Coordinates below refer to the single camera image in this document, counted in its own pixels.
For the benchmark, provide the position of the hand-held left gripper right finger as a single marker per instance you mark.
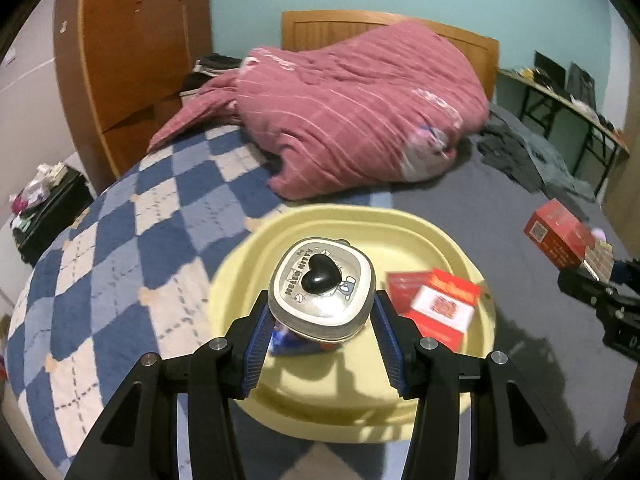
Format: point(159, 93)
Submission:
point(395, 355)

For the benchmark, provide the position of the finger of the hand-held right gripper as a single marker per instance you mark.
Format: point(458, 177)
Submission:
point(585, 285)
point(627, 270)

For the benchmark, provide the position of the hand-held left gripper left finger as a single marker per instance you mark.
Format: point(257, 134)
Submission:
point(255, 355)

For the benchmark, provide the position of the red box with grey side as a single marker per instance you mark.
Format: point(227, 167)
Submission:
point(597, 260)

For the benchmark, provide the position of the blue tissue packet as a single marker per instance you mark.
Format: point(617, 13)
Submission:
point(282, 340)

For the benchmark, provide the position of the pale purple plush ball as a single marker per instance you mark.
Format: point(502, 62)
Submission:
point(598, 234)

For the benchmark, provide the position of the long red gold carton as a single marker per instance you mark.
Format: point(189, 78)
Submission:
point(555, 230)

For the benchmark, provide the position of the red and white box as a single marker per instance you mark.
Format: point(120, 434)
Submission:
point(440, 305)

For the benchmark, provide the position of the grey lidded container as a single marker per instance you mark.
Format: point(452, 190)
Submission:
point(320, 290)

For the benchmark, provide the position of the pale yellow plastic basin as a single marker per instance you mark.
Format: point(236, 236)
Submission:
point(310, 230)

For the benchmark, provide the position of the grey-blue clothes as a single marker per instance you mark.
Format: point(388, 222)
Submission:
point(555, 160)

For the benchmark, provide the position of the black bag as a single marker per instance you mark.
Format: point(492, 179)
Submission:
point(580, 82)

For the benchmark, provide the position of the folding desk with black legs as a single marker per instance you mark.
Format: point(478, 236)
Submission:
point(550, 91)

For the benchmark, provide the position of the black laptop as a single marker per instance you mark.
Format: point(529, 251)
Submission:
point(550, 65)

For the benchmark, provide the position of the black side table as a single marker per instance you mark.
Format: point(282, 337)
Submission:
point(50, 220)

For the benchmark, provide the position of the pink checked quilt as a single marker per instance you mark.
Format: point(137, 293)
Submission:
point(350, 110)

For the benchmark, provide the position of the clutter pile on side table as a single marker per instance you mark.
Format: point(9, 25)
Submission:
point(35, 190)

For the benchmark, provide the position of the dark clothes heap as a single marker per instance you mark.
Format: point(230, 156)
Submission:
point(210, 67)

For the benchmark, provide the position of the wooden bed headboard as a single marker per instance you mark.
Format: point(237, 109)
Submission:
point(310, 30)

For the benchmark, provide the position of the brown wooden wardrobe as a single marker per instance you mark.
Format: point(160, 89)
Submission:
point(130, 50)

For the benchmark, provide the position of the white wall switch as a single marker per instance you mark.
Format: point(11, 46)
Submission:
point(10, 58)

